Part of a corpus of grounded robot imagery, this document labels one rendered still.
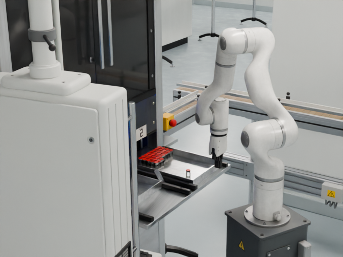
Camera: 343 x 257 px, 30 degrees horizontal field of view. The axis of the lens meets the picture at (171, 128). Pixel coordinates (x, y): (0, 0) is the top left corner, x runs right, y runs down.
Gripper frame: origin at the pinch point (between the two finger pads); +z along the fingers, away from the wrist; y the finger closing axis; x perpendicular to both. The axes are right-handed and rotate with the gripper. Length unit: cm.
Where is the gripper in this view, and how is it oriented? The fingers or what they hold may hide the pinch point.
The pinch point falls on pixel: (218, 163)
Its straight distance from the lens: 300.1
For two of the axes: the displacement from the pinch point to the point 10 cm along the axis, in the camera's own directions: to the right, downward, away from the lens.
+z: 0.1, 9.3, 3.6
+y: -5.5, 3.1, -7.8
